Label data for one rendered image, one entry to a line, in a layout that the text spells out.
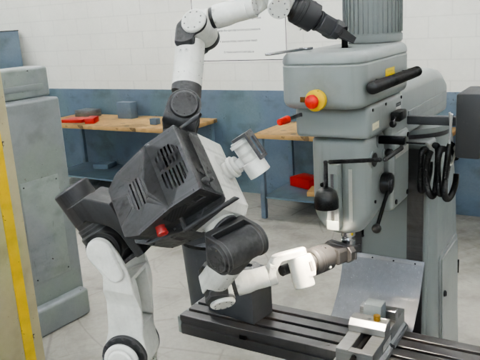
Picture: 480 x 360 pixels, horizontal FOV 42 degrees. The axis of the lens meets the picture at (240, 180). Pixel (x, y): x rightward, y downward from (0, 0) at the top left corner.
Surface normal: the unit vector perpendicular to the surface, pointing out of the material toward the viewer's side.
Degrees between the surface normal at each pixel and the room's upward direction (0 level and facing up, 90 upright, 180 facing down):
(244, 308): 90
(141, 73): 90
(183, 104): 60
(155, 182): 74
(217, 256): 98
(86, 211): 90
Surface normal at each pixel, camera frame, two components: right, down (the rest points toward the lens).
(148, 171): -0.66, -0.04
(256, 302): 0.77, 0.11
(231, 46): -0.51, 0.25
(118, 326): -0.21, 0.26
